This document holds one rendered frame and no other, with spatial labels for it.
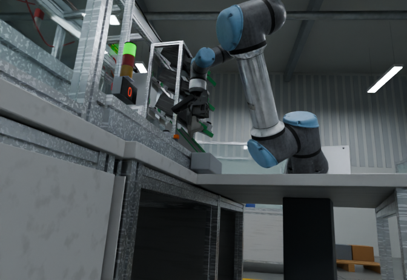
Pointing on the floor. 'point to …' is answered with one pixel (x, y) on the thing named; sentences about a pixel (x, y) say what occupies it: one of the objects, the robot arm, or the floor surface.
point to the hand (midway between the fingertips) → (189, 135)
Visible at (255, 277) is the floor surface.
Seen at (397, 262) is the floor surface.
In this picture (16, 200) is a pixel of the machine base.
